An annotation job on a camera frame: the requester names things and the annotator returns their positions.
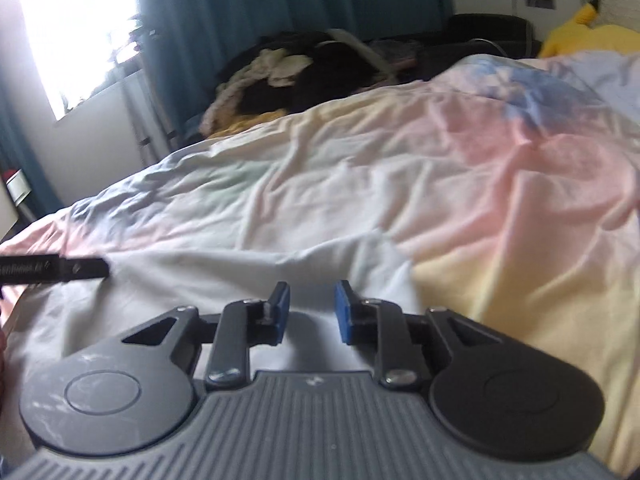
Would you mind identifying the pastel rainbow bed sheet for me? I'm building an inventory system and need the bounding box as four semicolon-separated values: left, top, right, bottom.
1;51;639;474

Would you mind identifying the dark clothes pile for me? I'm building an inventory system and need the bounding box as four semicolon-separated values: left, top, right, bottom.
196;14;541;139

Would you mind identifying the yellow plush toy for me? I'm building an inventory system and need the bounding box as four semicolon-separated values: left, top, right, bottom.
537;0;640;58

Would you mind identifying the white garment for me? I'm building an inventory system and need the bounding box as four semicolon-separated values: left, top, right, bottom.
1;243;421;465

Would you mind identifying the metal rack by window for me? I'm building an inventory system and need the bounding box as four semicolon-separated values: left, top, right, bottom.
112;14;179;166

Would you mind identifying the teal curtain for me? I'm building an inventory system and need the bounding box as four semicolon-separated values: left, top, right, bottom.
138;0;454;140

